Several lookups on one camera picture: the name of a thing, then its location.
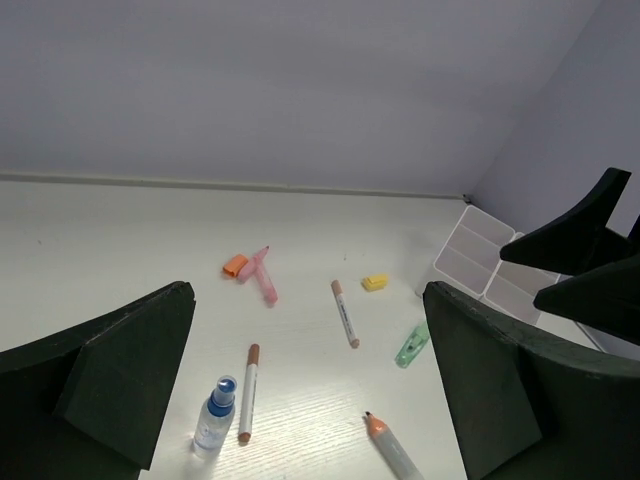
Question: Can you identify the white divided organizer tray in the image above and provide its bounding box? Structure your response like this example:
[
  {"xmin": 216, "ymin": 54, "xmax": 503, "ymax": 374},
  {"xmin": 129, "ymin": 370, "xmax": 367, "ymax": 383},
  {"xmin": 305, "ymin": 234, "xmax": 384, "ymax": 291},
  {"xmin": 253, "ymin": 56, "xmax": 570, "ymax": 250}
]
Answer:
[{"xmin": 416, "ymin": 205, "xmax": 640, "ymax": 357}]

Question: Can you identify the yellow highlighter cap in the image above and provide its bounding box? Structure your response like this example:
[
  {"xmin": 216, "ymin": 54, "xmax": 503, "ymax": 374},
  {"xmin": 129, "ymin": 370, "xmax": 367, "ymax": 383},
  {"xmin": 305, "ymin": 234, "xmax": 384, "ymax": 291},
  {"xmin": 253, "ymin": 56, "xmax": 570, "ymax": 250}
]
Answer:
[{"xmin": 361, "ymin": 274, "xmax": 389, "ymax": 292}]

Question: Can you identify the white brown-capped marker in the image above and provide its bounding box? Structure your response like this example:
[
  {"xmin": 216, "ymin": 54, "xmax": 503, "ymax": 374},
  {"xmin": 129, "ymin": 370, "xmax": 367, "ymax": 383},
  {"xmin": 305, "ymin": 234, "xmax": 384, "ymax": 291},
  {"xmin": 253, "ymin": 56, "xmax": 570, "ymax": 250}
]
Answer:
[
  {"xmin": 238, "ymin": 344, "xmax": 260, "ymax": 444},
  {"xmin": 331, "ymin": 280, "xmax": 360, "ymax": 349}
]

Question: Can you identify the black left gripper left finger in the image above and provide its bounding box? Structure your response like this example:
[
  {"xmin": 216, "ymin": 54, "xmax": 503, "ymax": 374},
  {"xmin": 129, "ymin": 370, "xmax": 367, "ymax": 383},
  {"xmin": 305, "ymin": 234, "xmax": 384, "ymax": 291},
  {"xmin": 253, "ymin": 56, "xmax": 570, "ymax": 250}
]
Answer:
[{"xmin": 1, "ymin": 281, "xmax": 196, "ymax": 479}]

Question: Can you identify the pink highlighter cap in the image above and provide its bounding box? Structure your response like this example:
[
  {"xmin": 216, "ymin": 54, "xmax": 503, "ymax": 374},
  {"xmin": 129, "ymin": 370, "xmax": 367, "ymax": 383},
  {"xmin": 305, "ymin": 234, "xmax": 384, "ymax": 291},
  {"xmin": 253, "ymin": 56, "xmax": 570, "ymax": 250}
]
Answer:
[{"xmin": 237, "ymin": 256, "xmax": 262, "ymax": 283}]

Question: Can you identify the orange marker cap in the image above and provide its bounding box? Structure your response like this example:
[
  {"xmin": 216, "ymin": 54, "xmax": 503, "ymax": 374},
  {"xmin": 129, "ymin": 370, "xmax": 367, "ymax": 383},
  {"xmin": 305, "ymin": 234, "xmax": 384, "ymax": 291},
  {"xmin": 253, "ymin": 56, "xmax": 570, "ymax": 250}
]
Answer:
[{"xmin": 222, "ymin": 254, "xmax": 249, "ymax": 278}]

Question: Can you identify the green correction tape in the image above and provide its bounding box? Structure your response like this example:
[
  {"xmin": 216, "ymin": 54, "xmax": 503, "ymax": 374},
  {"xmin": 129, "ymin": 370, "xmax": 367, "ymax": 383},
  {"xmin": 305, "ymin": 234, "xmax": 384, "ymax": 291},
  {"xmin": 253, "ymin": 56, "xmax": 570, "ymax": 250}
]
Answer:
[{"xmin": 395, "ymin": 322, "xmax": 430, "ymax": 369}]

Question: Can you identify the pink highlighter pen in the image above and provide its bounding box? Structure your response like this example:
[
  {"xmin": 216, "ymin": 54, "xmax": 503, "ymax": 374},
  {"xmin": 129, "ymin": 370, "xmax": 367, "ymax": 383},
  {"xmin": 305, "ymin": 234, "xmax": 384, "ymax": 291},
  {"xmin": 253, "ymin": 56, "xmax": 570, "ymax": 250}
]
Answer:
[{"xmin": 254, "ymin": 246, "xmax": 278, "ymax": 306}]

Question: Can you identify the grey orange-tip marker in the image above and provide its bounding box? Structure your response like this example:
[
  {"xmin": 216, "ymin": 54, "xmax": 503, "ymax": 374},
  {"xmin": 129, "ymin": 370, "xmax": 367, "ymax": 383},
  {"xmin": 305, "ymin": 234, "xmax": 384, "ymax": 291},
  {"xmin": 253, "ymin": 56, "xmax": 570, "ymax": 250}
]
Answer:
[{"xmin": 365, "ymin": 411, "xmax": 424, "ymax": 480}]

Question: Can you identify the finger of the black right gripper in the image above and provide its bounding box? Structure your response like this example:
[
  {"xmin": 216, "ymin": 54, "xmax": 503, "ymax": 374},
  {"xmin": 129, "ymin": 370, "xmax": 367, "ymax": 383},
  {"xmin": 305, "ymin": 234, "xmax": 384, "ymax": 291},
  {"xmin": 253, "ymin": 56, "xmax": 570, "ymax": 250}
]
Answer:
[
  {"xmin": 533, "ymin": 255, "xmax": 639, "ymax": 345},
  {"xmin": 500, "ymin": 167, "xmax": 632, "ymax": 275}
]

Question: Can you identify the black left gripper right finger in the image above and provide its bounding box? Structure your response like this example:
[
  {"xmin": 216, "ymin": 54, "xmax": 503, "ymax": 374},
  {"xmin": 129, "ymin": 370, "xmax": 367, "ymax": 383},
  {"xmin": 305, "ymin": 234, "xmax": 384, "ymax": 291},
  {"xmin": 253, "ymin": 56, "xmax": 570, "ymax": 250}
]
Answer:
[{"xmin": 423, "ymin": 281, "xmax": 639, "ymax": 479}]

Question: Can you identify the blue cap spray bottle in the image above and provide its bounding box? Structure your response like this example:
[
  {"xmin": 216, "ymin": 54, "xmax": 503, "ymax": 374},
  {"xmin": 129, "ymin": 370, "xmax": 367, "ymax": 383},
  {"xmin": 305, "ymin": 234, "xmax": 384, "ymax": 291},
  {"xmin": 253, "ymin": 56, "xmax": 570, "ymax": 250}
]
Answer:
[{"xmin": 193, "ymin": 375, "xmax": 238, "ymax": 457}]

